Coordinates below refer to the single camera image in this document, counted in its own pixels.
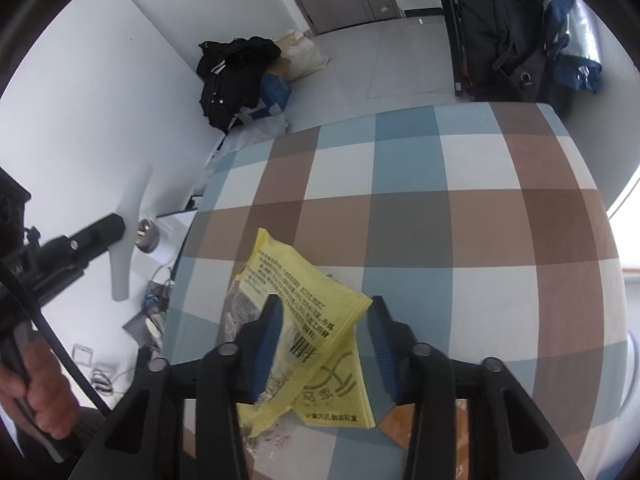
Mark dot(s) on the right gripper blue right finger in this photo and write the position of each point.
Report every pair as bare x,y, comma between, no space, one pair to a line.
392,342

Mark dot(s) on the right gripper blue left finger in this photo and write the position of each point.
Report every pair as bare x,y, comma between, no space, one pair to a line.
258,343

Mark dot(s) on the yellow printed plastic bag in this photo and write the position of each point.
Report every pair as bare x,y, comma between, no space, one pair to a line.
318,312

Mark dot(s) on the orange-brown snack packet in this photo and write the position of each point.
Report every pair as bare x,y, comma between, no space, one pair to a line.
397,425

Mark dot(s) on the person's left hand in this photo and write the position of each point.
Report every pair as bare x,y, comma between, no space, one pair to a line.
48,394

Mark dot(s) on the grey pen holder cup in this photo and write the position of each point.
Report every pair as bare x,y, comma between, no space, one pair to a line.
148,236

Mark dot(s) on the white side table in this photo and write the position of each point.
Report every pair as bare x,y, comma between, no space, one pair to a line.
173,231

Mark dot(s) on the checkered tablecloth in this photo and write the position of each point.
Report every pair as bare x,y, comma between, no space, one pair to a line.
478,224

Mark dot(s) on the grey plastic parcel bag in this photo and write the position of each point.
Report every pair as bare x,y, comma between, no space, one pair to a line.
240,137

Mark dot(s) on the black backpack on floor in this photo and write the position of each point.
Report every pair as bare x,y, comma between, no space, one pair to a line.
232,76

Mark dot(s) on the beige paper bag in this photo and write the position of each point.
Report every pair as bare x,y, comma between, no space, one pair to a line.
303,55

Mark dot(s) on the silver folded umbrella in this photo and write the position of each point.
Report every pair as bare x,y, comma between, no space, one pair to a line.
571,43

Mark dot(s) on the black folded metal frame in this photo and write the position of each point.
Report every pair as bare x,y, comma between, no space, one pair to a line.
453,21

